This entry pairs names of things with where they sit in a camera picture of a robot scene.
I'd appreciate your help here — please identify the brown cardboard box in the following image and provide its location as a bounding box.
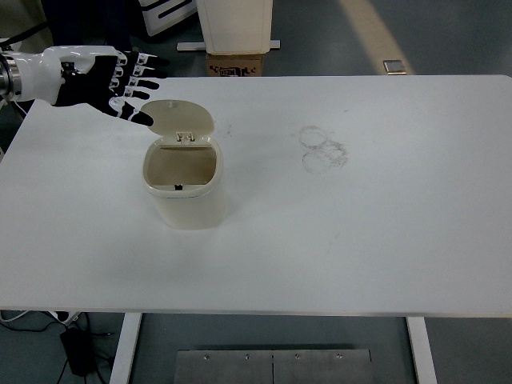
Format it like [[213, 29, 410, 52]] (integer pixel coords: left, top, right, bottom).
[[205, 51, 266, 77]]

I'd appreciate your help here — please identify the grey metal plate with screws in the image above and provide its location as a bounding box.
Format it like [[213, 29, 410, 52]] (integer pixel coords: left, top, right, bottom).
[[176, 349, 374, 384]]

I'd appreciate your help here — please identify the small cream lidded trash bin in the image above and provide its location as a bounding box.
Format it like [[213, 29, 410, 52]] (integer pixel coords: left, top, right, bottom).
[[140, 98, 228, 230]]

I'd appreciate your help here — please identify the grey floor socket plate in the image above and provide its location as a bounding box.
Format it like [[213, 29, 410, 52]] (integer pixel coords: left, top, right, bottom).
[[382, 59, 407, 75]]

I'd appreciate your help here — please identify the white table leg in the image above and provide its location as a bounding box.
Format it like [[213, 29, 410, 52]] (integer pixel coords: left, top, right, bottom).
[[109, 312, 143, 384], [405, 316, 439, 384]]

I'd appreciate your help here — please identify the grey metal floor bar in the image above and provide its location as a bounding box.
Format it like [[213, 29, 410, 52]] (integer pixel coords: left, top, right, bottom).
[[177, 38, 283, 52]]

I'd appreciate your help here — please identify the white power strip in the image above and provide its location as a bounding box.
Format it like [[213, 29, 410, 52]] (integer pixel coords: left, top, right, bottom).
[[46, 310, 80, 323]]

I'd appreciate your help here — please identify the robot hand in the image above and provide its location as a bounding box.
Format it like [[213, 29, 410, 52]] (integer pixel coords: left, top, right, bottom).
[[18, 45, 170, 128]]

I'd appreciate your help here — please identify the white panel with black slots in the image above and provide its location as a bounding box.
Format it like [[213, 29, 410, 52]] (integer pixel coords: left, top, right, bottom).
[[142, 0, 199, 37]]

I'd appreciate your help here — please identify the black power adapter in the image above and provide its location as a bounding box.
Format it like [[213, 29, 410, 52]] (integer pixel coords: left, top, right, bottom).
[[59, 326, 98, 377]]

